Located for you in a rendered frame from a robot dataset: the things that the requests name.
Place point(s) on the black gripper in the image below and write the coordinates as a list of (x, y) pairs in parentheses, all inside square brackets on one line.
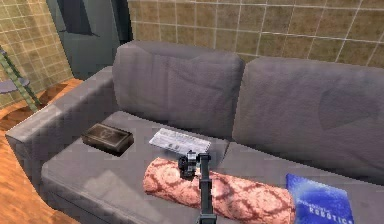
[(185, 166)]

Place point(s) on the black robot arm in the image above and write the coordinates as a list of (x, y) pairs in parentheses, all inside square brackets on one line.
[(205, 186)]

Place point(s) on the grey newspaper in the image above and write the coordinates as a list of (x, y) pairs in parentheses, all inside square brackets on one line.
[(180, 142)]

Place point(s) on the pink patterned bolster pillow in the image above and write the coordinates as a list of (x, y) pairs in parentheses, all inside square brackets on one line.
[(233, 195)]

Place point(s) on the dark box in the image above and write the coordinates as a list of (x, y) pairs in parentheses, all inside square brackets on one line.
[(107, 138)]

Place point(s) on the grey sofa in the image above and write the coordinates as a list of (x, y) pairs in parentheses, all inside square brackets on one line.
[(273, 106)]

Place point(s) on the blue book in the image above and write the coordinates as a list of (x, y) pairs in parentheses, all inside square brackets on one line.
[(316, 201)]

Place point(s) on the dark grey door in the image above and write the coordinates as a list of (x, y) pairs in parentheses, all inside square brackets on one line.
[(86, 36)]

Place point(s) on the green chair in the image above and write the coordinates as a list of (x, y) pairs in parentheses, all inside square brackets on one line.
[(18, 83)]

